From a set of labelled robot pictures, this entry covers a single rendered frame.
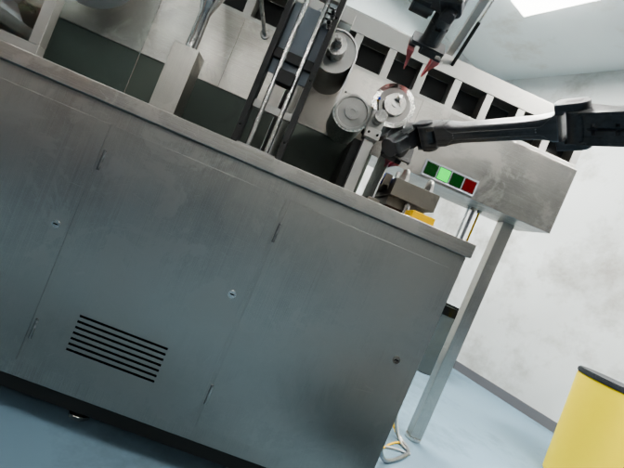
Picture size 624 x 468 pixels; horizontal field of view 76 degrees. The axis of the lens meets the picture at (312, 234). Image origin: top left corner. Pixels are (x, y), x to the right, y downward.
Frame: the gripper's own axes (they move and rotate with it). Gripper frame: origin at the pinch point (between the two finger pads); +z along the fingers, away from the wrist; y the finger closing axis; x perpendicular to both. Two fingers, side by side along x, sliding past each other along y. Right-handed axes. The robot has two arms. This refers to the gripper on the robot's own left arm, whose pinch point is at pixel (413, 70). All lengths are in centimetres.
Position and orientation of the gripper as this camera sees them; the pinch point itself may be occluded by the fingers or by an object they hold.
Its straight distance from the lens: 136.7
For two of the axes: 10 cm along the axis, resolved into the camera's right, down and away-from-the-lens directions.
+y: 9.1, 4.0, 0.7
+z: -3.0, 5.5, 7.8
